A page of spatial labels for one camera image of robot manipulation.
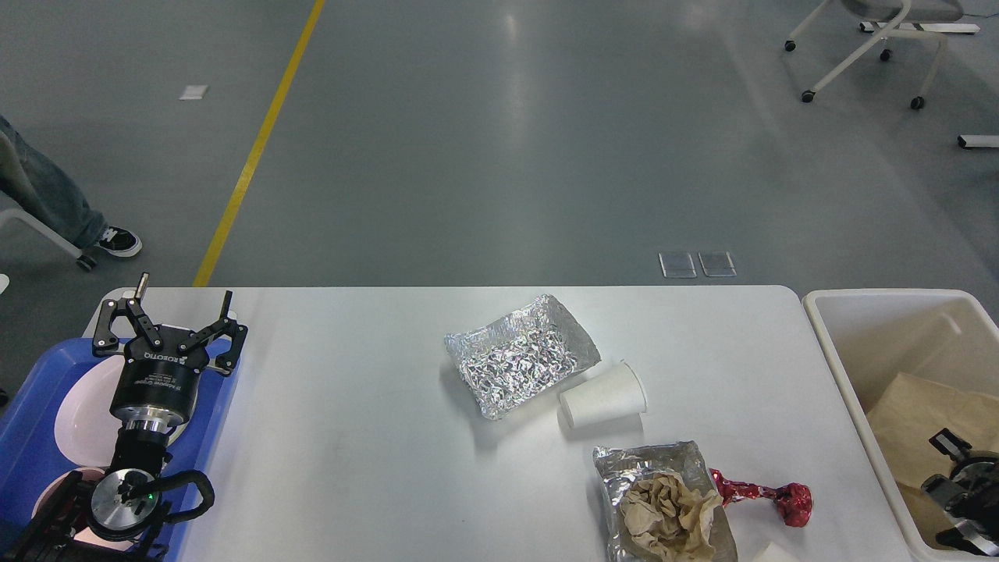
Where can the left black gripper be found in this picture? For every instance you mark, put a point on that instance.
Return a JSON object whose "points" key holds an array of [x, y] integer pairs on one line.
{"points": [[160, 378]]}

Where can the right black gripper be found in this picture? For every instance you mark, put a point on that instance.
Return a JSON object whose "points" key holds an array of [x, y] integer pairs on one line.
{"points": [[968, 497]]}

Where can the brown paper bag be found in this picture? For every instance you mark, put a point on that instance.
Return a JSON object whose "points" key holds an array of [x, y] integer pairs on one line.
{"points": [[903, 420]]}

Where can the pink plate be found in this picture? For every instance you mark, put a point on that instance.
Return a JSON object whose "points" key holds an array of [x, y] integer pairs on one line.
{"points": [[85, 428]]}

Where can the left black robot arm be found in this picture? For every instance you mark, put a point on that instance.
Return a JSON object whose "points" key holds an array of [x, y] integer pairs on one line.
{"points": [[144, 490]]}

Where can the beige plastic bin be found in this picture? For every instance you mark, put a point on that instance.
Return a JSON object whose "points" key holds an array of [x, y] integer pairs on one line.
{"points": [[871, 335]]}

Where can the light green plate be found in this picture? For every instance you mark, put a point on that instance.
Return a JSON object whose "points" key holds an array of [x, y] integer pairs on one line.
{"points": [[177, 431]]}

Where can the red foil wrapper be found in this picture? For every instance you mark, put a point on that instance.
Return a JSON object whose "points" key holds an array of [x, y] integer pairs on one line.
{"points": [[793, 501]]}

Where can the crumpled brown paper ball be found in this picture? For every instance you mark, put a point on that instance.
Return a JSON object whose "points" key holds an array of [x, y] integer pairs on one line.
{"points": [[665, 520]]}

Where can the white bar on floor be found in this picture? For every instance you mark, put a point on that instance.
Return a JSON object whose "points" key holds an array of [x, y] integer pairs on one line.
{"points": [[976, 141]]}

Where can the flat crumpled foil sheet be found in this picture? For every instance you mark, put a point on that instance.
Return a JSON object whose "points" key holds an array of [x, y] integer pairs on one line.
{"points": [[622, 468]]}

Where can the aluminium foil tray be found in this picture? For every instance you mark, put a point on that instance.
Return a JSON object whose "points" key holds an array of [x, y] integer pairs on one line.
{"points": [[508, 362]]}

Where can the white rolling chair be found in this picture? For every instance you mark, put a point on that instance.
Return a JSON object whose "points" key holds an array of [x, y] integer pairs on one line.
{"points": [[882, 22]]}

